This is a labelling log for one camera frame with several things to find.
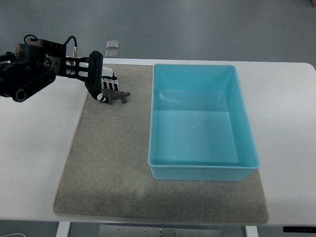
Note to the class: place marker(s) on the lower floor socket plate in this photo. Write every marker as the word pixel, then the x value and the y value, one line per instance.
pixel 112 54

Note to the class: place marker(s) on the metal plate under table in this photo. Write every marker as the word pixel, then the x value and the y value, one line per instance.
pixel 133 231

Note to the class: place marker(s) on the black ribbed bracket on wrist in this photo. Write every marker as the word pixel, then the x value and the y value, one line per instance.
pixel 86 69

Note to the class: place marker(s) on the blue plastic box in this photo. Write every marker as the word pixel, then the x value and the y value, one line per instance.
pixel 199 127

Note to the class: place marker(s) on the floor socket plate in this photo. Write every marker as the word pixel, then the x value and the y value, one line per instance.
pixel 112 54
pixel 112 44

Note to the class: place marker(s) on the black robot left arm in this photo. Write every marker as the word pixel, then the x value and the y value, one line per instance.
pixel 34 65

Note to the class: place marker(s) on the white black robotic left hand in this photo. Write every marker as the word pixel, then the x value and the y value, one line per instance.
pixel 109 84

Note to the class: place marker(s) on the grey felt mat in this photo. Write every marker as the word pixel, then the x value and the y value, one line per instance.
pixel 107 174

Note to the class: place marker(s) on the black table control panel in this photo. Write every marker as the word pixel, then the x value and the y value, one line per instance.
pixel 299 229

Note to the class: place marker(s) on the upper floor socket plate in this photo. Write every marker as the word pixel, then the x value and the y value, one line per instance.
pixel 112 44

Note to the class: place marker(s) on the brown toy hippo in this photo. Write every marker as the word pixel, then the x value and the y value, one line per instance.
pixel 118 95

